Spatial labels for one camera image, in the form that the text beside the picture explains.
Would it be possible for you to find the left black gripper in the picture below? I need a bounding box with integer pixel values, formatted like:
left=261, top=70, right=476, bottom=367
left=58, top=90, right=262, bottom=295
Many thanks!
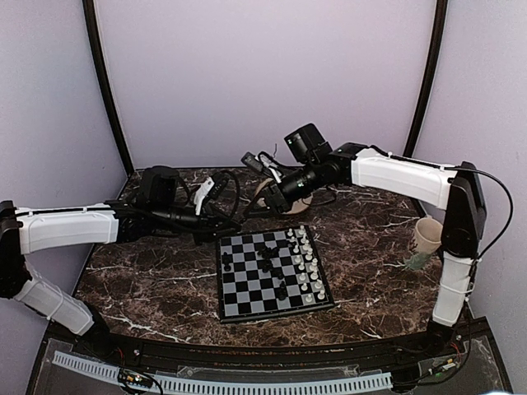
left=152, top=202, right=241, bottom=246

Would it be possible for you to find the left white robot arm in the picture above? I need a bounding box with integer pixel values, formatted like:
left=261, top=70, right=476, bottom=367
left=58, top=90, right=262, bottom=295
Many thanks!
left=1, top=165, right=240, bottom=359

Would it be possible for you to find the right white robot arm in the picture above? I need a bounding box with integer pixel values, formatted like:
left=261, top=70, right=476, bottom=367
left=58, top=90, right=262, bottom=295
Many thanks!
left=263, top=123, right=487, bottom=357

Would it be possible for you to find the green circuit board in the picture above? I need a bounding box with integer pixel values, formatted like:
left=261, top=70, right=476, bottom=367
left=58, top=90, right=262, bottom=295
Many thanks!
left=117, top=369, right=154, bottom=388

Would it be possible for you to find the ceramic bird plate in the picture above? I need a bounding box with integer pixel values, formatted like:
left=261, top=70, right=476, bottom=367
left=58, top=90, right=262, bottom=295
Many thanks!
left=254, top=178, right=313, bottom=216

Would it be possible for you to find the black and grey chessboard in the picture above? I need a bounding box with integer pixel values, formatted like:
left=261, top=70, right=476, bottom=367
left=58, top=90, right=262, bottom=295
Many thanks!
left=216, top=225, right=335, bottom=323

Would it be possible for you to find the cream ceramic cup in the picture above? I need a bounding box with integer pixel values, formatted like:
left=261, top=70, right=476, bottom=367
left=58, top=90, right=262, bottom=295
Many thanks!
left=403, top=216, right=443, bottom=271

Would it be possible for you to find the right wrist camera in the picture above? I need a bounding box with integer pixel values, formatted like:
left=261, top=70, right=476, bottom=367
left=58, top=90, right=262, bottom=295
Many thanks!
left=240, top=152, right=283, bottom=183

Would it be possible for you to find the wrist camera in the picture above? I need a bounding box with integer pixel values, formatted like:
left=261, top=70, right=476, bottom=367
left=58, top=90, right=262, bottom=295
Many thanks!
left=194, top=172, right=229, bottom=216
left=240, top=152, right=283, bottom=183

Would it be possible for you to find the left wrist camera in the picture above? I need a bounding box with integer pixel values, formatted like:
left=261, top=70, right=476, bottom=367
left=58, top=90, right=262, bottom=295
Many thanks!
left=194, top=172, right=229, bottom=216

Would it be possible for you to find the black front rail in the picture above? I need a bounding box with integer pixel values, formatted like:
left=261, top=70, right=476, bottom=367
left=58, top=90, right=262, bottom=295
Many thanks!
left=110, top=332, right=426, bottom=369

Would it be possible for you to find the white slotted cable duct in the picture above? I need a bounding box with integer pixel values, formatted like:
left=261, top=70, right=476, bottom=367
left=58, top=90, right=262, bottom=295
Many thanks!
left=51, top=351, right=393, bottom=394

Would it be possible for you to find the left black frame post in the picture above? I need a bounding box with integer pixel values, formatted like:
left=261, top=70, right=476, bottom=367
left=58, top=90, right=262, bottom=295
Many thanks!
left=82, top=0, right=135, bottom=177

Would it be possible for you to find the black frame post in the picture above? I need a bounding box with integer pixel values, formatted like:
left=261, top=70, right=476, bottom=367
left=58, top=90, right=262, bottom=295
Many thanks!
left=82, top=0, right=135, bottom=177
left=403, top=0, right=449, bottom=157

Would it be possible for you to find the right black frame post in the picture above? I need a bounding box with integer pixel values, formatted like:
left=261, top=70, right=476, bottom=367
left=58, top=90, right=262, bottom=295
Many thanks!
left=403, top=0, right=449, bottom=157

